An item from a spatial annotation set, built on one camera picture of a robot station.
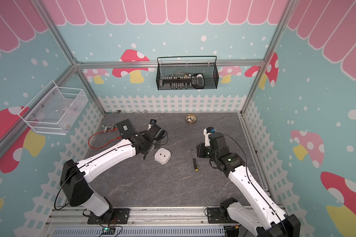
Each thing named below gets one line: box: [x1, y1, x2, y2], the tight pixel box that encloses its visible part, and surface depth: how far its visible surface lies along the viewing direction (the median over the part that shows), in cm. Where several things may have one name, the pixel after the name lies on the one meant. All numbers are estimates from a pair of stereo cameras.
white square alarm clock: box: [154, 147, 172, 165], surface depth 94 cm
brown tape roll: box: [185, 114, 197, 125], surface depth 118 cm
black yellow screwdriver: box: [190, 149, 200, 172], surface depth 92 cm
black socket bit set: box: [162, 76, 192, 90], surface depth 91 cm
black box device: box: [115, 118, 135, 139], surface depth 111 cm
